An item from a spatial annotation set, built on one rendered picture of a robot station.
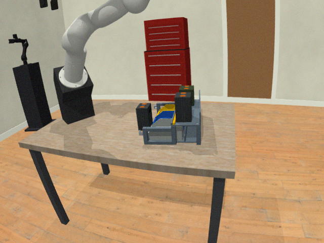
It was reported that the yellow open bin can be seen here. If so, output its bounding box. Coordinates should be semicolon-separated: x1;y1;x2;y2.
156;104;175;116

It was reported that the blue bin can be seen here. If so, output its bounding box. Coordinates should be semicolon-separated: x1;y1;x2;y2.
152;111;174;124

